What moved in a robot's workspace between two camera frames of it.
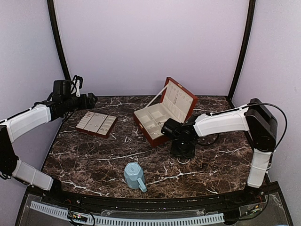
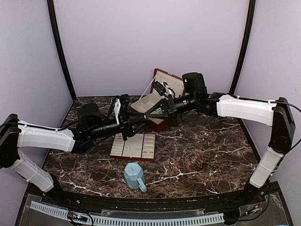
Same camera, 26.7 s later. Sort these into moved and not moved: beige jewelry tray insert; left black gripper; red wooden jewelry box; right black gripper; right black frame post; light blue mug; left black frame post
Moved: left black gripper; right black gripper; beige jewelry tray insert; red wooden jewelry box
Not moved: light blue mug; left black frame post; right black frame post
